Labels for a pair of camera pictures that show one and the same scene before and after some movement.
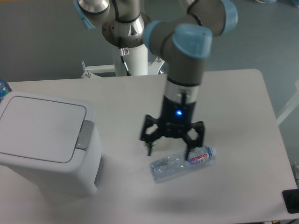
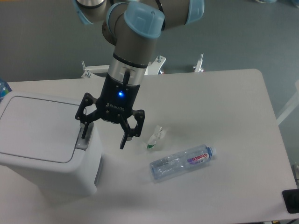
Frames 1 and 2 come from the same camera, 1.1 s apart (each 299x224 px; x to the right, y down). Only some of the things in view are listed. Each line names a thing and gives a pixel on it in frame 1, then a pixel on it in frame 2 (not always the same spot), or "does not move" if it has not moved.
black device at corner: (291, 199) does not move
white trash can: (56, 143) does not move
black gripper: (176, 118) -> (117, 100)
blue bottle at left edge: (5, 89) does not move
